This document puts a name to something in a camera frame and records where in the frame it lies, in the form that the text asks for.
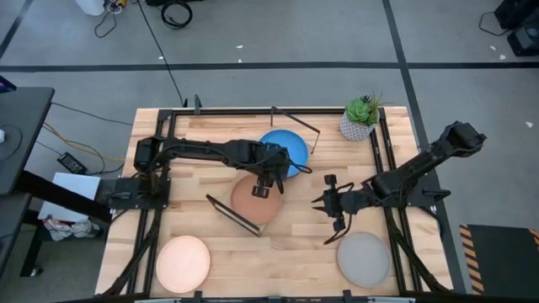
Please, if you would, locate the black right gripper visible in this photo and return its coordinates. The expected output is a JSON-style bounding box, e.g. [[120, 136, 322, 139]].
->
[[311, 173, 374, 233]]

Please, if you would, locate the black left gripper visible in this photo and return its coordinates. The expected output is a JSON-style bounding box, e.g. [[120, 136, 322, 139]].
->
[[251, 141, 292, 200]]

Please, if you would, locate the terracotta brown round plate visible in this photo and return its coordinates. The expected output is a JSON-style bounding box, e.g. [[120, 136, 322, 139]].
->
[[230, 173, 285, 226]]

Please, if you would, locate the blue round plate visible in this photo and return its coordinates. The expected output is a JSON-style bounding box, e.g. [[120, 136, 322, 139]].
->
[[259, 128, 312, 179]]

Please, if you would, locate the grey round plate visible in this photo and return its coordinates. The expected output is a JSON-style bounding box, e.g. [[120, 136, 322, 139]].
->
[[336, 231, 393, 290]]

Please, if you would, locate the succulent in white patterned pot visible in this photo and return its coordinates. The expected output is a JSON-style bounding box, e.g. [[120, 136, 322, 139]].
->
[[338, 89, 387, 142]]

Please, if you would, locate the peach pink round plate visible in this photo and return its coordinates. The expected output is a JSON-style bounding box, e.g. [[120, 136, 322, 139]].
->
[[155, 234, 212, 295]]

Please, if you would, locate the black mat with hazard stripes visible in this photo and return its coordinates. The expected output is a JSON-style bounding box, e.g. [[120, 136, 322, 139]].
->
[[458, 223, 539, 296]]

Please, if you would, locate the white flat board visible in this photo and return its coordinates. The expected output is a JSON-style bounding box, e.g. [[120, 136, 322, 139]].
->
[[37, 171, 103, 223]]

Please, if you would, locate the black power adapter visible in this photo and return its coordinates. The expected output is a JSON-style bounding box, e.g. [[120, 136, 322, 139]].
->
[[56, 151, 88, 176]]

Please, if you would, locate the crumpled white cloth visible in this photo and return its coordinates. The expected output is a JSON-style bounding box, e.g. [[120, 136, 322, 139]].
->
[[41, 215, 103, 242]]

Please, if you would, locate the black desk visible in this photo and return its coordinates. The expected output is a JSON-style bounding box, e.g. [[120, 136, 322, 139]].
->
[[0, 85, 56, 198]]

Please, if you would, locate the white container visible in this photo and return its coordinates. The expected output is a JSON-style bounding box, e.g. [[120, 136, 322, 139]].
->
[[75, 0, 106, 17]]

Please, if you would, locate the black equipment case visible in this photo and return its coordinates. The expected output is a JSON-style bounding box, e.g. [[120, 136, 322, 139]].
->
[[494, 0, 539, 58]]

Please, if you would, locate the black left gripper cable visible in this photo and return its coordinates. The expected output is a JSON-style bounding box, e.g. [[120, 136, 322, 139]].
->
[[289, 161, 314, 175]]

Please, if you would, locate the black metal rig frame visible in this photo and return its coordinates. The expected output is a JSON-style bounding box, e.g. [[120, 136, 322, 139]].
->
[[95, 93, 455, 303]]

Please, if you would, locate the long black floor cable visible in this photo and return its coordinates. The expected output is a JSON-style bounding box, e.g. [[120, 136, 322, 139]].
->
[[136, 0, 187, 107]]

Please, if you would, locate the coiled black cable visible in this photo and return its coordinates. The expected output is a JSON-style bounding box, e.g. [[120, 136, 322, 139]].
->
[[159, 0, 195, 31]]

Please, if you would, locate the yellow cable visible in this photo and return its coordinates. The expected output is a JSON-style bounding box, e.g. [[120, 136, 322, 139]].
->
[[41, 121, 126, 164]]

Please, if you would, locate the thin black cable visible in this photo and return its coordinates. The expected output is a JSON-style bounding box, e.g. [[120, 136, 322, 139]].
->
[[93, 0, 124, 40]]

